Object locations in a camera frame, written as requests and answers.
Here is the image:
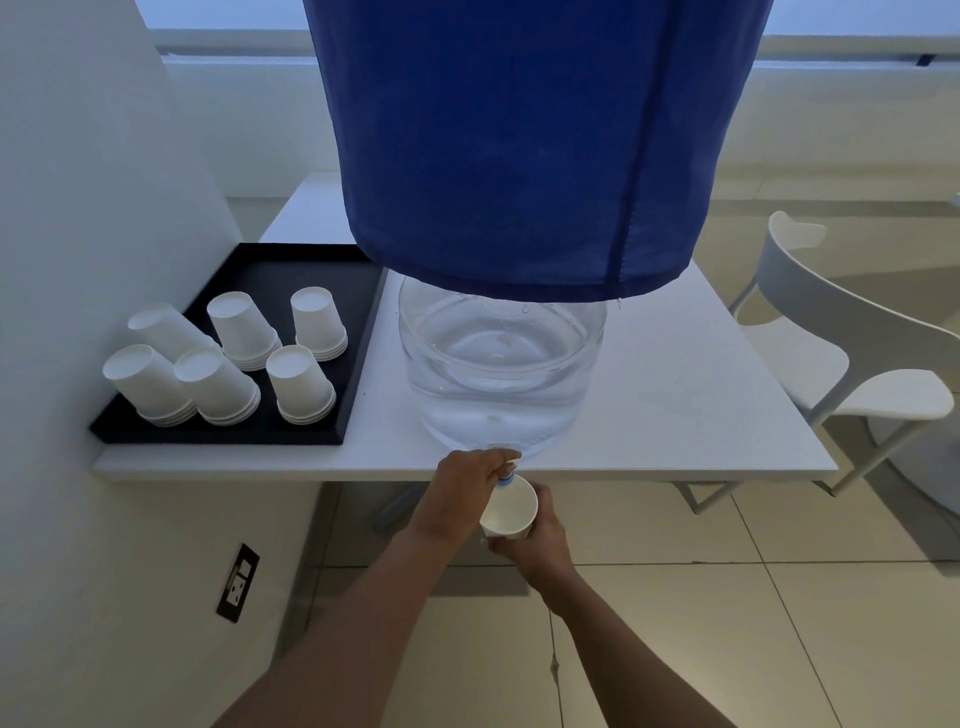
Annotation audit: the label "person's right hand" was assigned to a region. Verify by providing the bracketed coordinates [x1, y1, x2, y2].
[487, 483, 579, 598]

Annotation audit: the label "clear water jug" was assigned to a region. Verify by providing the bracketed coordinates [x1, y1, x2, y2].
[397, 273, 609, 460]

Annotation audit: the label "black wall socket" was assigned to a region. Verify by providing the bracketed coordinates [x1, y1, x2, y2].
[216, 543, 261, 626]

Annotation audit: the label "person's left forearm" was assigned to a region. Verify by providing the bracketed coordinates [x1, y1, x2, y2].
[212, 525, 462, 728]

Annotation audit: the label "white paper cup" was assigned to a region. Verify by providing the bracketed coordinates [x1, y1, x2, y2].
[479, 474, 540, 543]

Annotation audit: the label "stacks of white cups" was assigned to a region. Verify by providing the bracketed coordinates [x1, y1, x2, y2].
[101, 286, 350, 429]

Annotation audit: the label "person's right forearm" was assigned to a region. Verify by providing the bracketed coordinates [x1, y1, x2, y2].
[523, 564, 742, 728]

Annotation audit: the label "blue cloth jug cover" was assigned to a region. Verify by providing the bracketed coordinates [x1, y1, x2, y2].
[302, 0, 775, 304]

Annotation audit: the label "round white table base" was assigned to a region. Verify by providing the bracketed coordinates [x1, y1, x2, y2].
[864, 408, 960, 520]

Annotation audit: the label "black tray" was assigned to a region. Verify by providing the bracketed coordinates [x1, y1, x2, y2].
[88, 242, 390, 448]

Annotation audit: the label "white window rail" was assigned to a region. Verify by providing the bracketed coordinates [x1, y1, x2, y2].
[152, 31, 960, 78]

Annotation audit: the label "person's left hand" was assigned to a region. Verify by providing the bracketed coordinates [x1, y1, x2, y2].
[408, 448, 520, 549]

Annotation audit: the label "white chair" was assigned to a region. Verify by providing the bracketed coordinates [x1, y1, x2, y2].
[673, 210, 956, 516]

